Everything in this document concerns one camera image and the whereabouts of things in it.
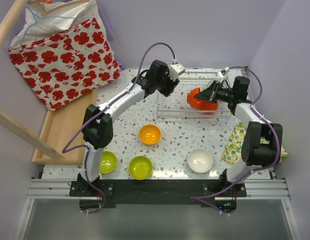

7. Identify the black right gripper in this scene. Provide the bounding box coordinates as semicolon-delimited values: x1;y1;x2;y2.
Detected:
194;80;235;105

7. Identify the red orange plastic bowl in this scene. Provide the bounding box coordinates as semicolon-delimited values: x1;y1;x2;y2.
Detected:
187;87;219;115

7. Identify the white wire dish rack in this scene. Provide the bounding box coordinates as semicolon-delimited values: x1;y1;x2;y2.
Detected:
157;68;232;121

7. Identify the yellow orange plastic bowl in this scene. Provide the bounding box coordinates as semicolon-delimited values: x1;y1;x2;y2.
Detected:
139;124;161;146

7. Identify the white plastic bowl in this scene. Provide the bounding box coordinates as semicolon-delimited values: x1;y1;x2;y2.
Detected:
187;148;213;174

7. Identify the lime green bowl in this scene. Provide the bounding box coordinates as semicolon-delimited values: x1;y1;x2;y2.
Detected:
128;156;153;181
99;151;117;175

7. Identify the blue white ceramic bowl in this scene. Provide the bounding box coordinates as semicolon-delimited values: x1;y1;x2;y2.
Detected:
206;80;215;88

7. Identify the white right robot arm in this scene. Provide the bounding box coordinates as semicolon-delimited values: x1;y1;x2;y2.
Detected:
194;76;283;199

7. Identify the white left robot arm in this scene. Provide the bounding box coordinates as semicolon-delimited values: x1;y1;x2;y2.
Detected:
77;60;184;196

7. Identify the lemon print cloth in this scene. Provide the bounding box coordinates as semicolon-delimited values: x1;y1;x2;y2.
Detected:
221;121;288;166

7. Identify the red poppy print bag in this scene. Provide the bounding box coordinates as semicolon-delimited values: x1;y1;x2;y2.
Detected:
9;17;121;111

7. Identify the wooden tray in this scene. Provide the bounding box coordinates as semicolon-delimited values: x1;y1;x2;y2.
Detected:
32;89;97;166

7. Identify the white cloth bag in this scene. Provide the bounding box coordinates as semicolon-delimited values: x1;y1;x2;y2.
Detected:
10;0;105;47

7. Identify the wooden pole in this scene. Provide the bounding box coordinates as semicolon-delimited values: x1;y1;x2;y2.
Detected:
0;0;28;49

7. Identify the wooden beam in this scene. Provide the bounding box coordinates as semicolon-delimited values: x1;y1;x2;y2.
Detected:
0;108;63;159

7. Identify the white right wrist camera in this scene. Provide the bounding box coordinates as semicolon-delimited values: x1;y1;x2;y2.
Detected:
217;67;230;84

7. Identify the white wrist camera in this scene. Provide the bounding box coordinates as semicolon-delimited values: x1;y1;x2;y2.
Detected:
217;67;230;84
168;63;185;81

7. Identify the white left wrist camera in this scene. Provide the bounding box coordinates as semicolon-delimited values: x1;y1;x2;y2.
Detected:
168;63;185;81

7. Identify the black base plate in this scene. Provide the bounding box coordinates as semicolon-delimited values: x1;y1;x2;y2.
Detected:
69;179;246;214

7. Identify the aluminium rail frame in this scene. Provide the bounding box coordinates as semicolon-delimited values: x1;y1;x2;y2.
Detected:
13;67;302;240

